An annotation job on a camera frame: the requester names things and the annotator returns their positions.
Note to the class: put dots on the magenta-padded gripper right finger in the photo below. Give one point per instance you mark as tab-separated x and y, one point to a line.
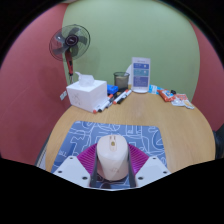
152	170

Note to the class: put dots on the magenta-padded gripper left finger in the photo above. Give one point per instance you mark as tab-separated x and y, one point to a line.
71	170

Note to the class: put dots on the beige computer mouse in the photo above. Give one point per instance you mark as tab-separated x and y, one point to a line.
112	156

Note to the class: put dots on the blue patterned mouse pad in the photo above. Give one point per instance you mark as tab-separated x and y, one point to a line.
83	133

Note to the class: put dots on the black whiteboard marker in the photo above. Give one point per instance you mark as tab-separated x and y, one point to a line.
107	103
101	104
121	96
124	97

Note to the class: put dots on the white snack packets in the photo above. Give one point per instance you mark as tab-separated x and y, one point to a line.
183	101

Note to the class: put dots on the orange snack packet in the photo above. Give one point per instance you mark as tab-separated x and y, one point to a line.
166	95

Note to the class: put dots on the white tissue box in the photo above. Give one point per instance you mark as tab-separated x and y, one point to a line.
86	93

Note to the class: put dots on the small black object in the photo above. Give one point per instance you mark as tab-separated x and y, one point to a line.
173	92

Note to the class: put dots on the light blue packet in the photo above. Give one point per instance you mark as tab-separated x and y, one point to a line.
154	89

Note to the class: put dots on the small blue box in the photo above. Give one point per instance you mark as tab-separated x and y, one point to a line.
112	89

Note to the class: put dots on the dark glass cup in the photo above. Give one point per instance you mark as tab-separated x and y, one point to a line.
121	81

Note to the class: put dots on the blue and white sign stand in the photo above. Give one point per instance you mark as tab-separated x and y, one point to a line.
140	75

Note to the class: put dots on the standing fan with red pole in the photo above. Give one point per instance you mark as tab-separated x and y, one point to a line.
70	41

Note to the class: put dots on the white wall socket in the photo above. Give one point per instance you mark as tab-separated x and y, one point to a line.
63	95

